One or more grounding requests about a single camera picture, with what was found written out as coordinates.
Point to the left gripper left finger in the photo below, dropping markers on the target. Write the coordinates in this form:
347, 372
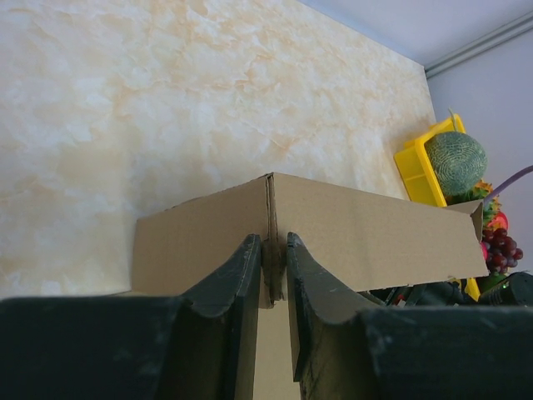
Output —
200, 344

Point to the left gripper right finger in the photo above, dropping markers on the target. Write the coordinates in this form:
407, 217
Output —
344, 346

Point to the brown cardboard box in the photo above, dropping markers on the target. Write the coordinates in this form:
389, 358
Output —
367, 240

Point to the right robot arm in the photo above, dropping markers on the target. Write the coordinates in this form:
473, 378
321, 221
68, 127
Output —
494, 290

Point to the purple grapes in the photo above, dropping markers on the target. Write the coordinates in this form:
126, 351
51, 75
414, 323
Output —
500, 251

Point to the yellow plastic tray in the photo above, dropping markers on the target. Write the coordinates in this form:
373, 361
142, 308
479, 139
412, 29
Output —
422, 186

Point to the red apple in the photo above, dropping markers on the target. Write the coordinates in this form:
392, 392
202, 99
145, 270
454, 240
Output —
498, 221

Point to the orange pineapple toy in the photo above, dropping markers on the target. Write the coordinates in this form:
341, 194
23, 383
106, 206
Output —
480, 191

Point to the grey-green melon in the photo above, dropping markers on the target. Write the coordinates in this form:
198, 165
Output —
458, 161

